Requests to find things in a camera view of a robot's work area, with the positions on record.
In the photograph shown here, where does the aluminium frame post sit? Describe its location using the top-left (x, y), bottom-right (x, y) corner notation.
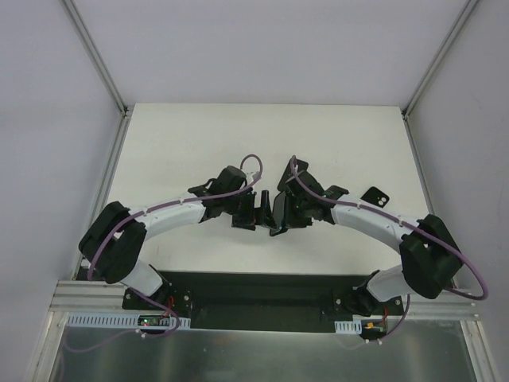
top-left (401, 0), bottom-right (482, 116)
top-left (61, 0), bottom-right (130, 115)

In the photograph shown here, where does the left slotted cable duct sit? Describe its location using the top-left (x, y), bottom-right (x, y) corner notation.
top-left (67, 313), bottom-right (177, 330)

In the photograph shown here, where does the left aluminium frame post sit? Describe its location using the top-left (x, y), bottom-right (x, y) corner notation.
top-left (61, 0), bottom-right (130, 115)

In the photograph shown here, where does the aluminium front frame rail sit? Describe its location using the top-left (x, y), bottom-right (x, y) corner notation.
top-left (49, 280), bottom-right (126, 313)

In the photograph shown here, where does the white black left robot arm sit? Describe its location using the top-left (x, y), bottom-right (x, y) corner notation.
top-left (78, 166), bottom-right (262, 310)

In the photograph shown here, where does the slotted cable duct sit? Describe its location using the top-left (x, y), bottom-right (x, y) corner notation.
top-left (67, 313), bottom-right (177, 330)
top-left (334, 320), bottom-right (363, 335)

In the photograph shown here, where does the right aluminium frame post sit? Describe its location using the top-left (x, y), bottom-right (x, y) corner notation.
top-left (401, 0), bottom-right (482, 116)

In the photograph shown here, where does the right slotted cable duct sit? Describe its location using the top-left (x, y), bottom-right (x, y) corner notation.
top-left (334, 320), bottom-right (363, 335)

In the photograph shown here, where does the shiny metal front sheet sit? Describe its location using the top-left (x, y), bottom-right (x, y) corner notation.
top-left (51, 322), bottom-right (476, 381)

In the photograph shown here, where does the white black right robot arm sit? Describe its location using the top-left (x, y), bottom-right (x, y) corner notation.
top-left (274, 170), bottom-right (463, 317)

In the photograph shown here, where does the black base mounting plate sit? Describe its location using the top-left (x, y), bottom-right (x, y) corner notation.
top-left (75, 268), bottom-right (410, 331)

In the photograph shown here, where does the black smartphone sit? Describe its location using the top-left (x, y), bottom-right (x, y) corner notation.
top-left (277, 158), bottom-right (309, 192)

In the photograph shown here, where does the teal-edged smartphone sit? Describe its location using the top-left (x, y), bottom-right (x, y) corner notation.
top-left (270, 193), bottom-right (291, 237)

